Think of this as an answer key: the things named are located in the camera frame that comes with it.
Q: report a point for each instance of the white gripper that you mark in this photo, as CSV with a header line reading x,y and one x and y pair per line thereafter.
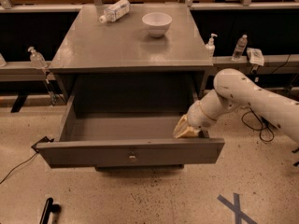
x,y
198,115

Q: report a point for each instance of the grey top drawer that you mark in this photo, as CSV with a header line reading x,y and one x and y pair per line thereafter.
x,y
126,129

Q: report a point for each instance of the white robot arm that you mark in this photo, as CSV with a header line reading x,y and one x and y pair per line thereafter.
x,y
232,89

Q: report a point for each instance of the grey drawer cabinet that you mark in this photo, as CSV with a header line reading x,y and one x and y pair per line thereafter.
x,y
122,56

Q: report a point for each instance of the white pump sanitizer bottle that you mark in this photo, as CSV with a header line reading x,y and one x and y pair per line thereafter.
x,y
210,45

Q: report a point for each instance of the white paper packet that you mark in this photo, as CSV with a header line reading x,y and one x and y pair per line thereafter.
x,y
255,56

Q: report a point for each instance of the upright clear water bottle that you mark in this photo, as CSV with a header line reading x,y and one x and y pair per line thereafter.
x,y
240,47

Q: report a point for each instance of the white ceramic bowl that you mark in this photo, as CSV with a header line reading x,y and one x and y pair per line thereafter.
x,y
156,23

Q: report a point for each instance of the lying clear water bottle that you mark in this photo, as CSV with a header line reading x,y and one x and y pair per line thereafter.
x,y
115,11

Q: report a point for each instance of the black power adapter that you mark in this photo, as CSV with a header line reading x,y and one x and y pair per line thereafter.
x,y
45,139

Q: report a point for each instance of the clear pump bottle left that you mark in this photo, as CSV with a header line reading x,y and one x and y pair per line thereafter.
x,y
37,59

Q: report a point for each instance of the clear container far left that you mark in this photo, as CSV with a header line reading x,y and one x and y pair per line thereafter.
x,y
2,61

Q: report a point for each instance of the black handle object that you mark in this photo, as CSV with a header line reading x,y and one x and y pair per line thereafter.
x,y
49,207

